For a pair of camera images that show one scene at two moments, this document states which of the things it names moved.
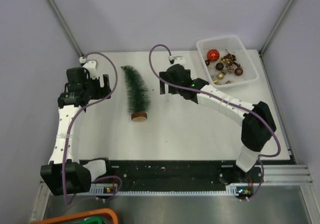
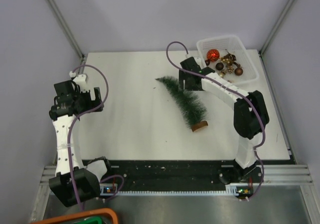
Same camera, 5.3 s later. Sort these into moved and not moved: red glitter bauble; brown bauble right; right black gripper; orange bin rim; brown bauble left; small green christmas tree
Moved: small green christmas tree; right black gripper
Not moved: orange bin rim; brown bauble right; brown bauble left; red glitter bauble
